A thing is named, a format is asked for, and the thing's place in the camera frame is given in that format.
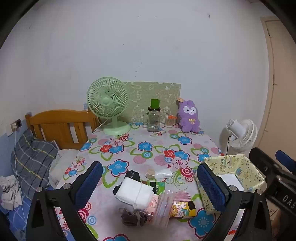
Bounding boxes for white charging cable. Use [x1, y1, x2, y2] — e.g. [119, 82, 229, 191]
[13, 126, 27, 220]

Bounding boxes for wooden headboard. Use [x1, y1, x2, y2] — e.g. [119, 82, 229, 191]
[25, 110, 100, 150]

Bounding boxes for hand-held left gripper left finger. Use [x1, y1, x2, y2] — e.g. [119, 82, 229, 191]
[25, 161, 103, 241]

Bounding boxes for glass mug jar green lid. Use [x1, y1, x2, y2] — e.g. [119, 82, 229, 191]
[143, 99, 162, 133]

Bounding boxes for pink cartoon packet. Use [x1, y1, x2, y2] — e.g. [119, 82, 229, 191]
[148, 195, 162, 215]

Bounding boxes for black sock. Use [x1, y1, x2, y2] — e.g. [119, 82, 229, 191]
[113, 170, 141, 195]

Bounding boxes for yellow cartoon packet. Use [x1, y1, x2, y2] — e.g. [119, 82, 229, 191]
[170, 200, 196, 219]

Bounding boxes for clear plastic packet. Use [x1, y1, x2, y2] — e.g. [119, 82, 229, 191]
[153, 191, 175, 229]

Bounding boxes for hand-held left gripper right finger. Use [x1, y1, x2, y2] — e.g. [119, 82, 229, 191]
[196, 163, 271, 241]

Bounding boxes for blue checked bedsheet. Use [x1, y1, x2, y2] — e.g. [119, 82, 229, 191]
[0, 181, 70, 241]

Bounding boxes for grey socks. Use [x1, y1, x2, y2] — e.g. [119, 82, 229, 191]
[119, 207, 148, 227]

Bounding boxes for green desk fan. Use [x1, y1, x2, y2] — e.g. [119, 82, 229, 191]
[87, 77, 132, 136]

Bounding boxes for white soft packet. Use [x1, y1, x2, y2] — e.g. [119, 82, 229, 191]
[154, 169, 173, 180]

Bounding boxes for grey plaid pillow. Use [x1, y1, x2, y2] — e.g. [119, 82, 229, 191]
[10, 128, 59, 200]

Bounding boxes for yellow printed box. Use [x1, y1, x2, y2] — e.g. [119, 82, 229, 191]
[194, 154, 266, 215]

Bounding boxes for green printed board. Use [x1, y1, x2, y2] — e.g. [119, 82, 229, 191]
[122, 81, 182, 124]

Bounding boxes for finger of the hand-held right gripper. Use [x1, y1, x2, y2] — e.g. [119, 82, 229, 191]
[249, 147, 284, 183]
[275, 150, 296, 173]

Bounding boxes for white cloth bundle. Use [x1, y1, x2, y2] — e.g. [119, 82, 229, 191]
[48, 149, 80, 188]

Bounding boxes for small jar orange lid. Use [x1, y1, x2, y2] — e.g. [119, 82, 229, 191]
[165, 112, 177, 128]

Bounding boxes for beige door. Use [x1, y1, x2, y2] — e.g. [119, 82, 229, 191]
[260, 16, 296, 158]

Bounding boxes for purple plush bunny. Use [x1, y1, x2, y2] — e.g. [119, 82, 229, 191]
[177, 97, 200, 133]

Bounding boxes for white fan cable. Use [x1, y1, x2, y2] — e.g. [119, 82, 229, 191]
[92, 120, 109, 134]

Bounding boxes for crumpled grey white cloth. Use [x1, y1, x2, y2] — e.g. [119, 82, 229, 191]
[0, 175, 23, 211]

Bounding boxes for white standing fan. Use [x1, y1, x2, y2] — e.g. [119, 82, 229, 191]
[220, 119, 258, 156]

